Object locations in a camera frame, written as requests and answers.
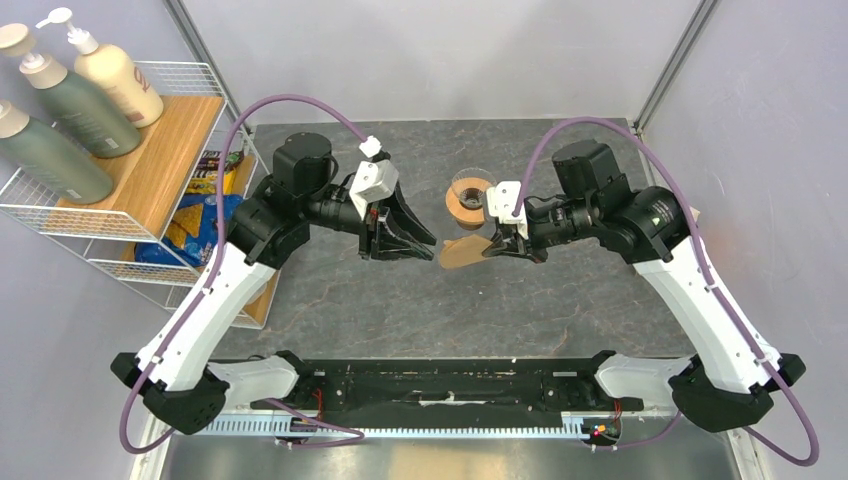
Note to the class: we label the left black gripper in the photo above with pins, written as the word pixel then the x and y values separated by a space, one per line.
pixel 406 219

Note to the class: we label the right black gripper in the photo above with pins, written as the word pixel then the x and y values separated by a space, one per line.
pixel 529 248

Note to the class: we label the brown paper coffee filter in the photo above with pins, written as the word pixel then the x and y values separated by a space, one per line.
pixel 463 252

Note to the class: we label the clear glass dripper cone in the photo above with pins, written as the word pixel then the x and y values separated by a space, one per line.
pixel 469 185

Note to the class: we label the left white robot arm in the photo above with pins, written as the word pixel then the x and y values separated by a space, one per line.
pixel 174 373

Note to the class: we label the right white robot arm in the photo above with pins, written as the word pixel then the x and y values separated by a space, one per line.
pixel 729 380

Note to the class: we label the yellow candy bag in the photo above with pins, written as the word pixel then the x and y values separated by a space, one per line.
pixel 204 179

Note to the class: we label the blue Doritos chip bag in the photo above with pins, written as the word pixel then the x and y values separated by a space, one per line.
pixel 190 236

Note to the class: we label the cream pump bottle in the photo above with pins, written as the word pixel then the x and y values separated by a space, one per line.
pixel 112 69

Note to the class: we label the green pump bottle middle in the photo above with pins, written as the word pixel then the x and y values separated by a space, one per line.
pixel 80 108

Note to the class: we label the green pump bottle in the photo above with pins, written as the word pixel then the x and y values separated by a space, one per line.
pixel 52 159
pixel 80 108

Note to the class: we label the green pump bottle front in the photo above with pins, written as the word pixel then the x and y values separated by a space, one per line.
pixel 52 159

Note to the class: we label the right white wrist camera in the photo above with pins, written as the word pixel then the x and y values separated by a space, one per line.
pixel 502 203

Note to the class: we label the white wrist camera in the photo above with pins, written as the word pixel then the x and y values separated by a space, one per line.
pixel 502 203
pixel 375 178

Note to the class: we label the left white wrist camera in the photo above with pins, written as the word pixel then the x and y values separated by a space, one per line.
pixel 375 178

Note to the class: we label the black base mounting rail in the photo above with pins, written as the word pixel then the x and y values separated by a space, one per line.
pixel 350 401

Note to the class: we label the white wire shelf rack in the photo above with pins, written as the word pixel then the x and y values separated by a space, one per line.
pixel 149 184

